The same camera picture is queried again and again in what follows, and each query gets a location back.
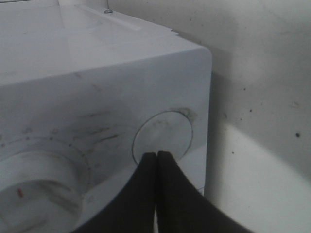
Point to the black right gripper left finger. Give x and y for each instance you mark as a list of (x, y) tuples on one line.
[(133, 209)]

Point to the white microwave oven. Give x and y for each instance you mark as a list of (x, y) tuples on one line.
[(74, 74)]

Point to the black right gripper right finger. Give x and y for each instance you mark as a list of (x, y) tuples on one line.
[(181, 208)]

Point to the round door release button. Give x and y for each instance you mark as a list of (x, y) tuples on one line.
[(170, 131)]

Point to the white microwave knob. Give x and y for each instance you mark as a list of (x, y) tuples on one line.
[(41, 189)]

